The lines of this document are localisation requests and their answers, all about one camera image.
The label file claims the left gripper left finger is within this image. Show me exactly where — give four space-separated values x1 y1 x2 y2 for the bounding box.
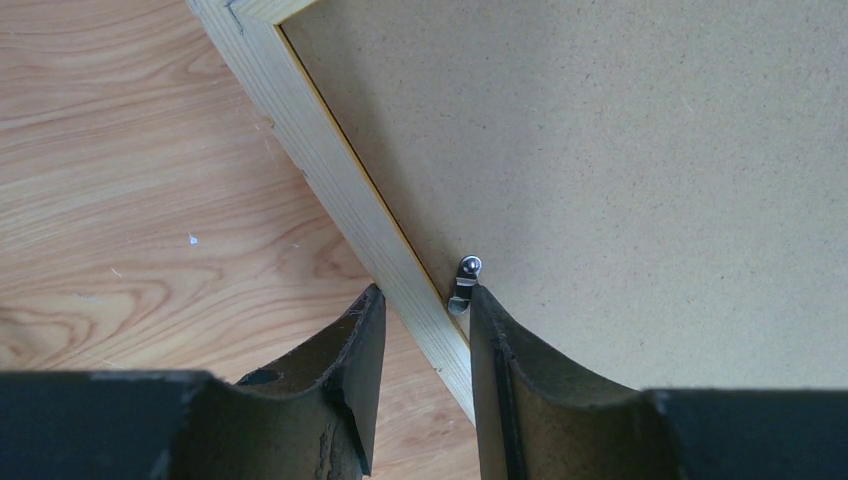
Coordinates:
1 285 386 479

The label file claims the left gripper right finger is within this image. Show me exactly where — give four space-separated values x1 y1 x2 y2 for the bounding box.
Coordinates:
470 286 847 479

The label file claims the brown backing board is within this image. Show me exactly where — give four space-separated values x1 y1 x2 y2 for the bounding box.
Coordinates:
283 1 847 388

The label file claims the wooden picture frame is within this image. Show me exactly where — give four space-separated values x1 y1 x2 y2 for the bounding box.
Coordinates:
189 1 475 419

